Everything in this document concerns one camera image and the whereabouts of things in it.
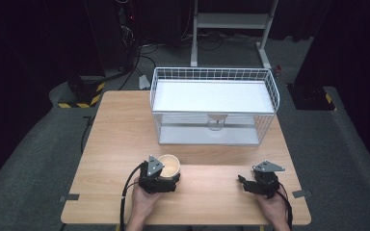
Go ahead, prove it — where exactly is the black yellow striped stand base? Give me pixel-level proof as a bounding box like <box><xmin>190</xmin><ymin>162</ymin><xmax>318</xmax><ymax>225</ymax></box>
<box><xmin>57</xmin><ymin>75</ymin><xmax>107</xmax><ymax>110</ymax></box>
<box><xmin>286</xmin><ymin>82</ymin><xmax>338</xmax><ymax>112</ymax></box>

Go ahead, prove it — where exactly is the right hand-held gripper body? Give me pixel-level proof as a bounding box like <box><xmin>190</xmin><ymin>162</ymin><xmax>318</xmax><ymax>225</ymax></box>
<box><xmin>251</xmin><ymin>160</ymin><xmax>286</xmax><ymax>198</ymax></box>

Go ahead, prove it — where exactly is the grey tape strip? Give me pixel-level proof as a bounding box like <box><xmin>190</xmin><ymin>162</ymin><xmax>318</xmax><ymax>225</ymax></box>
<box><xmin>59</xmin><ymin>193</ymin><xmax>81</xmax><ymax>203</ymax></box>
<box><xmin>292</xmin><ymin>189</ymin><xmax>313</xmax><ymax>199</ymax></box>

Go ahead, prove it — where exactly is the cream ceramic mug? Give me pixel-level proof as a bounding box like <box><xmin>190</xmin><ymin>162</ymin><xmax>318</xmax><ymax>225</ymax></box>
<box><xmin>157</xmin><ymin>153</ymin><xmax>182</xmax><ymax>185</ymax></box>

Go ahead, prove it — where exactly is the black floor cable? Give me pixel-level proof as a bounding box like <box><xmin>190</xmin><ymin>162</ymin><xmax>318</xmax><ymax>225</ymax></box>
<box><xmin>79</xmin><ymin>115</ymin><xmax>96</xmax><ymax>156</ymax></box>

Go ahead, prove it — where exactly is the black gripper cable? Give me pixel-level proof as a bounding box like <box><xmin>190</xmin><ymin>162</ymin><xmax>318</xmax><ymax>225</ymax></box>
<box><xmin>277</xmin><ymin>182</ymin><xmax>294</xmax><ymax>231</ymax></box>
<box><xmin>119</xmin><ymin>161</ymin><xmax>146</xmax><ymax>231</ymax></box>

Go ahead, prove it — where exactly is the person's left hand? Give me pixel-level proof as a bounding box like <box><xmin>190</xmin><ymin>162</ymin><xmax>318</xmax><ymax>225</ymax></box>
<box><xmin>130</xmin><ymin>184</ymin><xmax>164</xmax><ymax>220</ymax></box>

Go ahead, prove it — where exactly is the dark equipment stand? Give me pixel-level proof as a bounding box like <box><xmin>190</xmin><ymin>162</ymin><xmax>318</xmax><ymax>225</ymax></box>
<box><xmin>113</xmin><ymin>0</ymin><xmax>142</xmax><ymax>73</ymax></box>

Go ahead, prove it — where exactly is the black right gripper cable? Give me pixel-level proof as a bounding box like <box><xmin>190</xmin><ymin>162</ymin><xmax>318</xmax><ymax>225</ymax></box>
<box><xmin>277</xmin><ymin>182</ymin><xmax>294</xmax><ymax>231</ymax></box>

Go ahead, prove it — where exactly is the black cable bundle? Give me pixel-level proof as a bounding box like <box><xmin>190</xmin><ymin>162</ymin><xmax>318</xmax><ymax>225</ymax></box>
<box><xmin>118</xmin><ymin>42</ymin><xmax>159</xmax><ymax>91</ymax></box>

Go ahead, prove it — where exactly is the white metal stand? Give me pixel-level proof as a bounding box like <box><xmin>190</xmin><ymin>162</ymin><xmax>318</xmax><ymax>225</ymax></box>
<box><xmin>190</xmin><ymin>0</ymin><xmax>279</xmax><ymax>69</ymax></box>

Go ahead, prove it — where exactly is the person's right hand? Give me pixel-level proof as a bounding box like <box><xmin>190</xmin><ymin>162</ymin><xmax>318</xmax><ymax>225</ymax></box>
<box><xmin>254</xmin><ymin>188</ymin><xmax>289</xmax><ymax>223</ymax></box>

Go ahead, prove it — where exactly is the white wire shelf rack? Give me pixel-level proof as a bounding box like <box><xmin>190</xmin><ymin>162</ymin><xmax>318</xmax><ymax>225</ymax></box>
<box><xmin>149</xmin><ymin>66</ymin><xmax>281</xmax><ymax>147</ymax></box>

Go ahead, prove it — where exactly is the white power adapter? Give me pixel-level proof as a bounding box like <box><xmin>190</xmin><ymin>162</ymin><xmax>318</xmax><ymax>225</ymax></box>
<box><xmin>138</xmin><ymin>74</ymin><xmax>151</xmax><ymax>90</ymax></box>

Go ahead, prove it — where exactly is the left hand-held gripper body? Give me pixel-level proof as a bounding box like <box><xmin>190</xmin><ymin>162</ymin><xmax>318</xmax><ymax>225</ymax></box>
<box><xmin>137</xmin><ymin>155</ymin><xmax>166</xmax><ymax>194</ymax></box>

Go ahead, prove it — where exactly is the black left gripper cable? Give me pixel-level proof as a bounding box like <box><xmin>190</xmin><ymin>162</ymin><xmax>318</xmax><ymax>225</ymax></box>
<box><xmin>119</xmin><ymin>161</ymin><xmax>146</xmax><ymax>231</ymax></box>

